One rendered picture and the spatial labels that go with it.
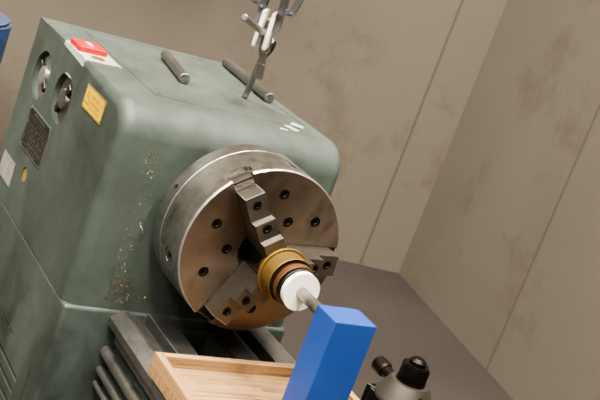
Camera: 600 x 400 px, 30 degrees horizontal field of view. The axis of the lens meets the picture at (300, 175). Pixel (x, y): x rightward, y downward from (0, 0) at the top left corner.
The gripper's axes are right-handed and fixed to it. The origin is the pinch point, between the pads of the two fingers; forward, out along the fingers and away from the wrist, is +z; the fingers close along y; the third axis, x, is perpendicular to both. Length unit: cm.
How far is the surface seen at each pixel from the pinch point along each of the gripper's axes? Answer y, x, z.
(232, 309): 14, -22, 44
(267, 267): 17.4, -25.3, 32.5
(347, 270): 27, 334, 169
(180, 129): -6.9, -10.6, 20.2
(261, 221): 13.5, -22.3, 26.5
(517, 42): 63, 351, 34
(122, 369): -1, -22, 63
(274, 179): 12.6, -16.1, 20.7
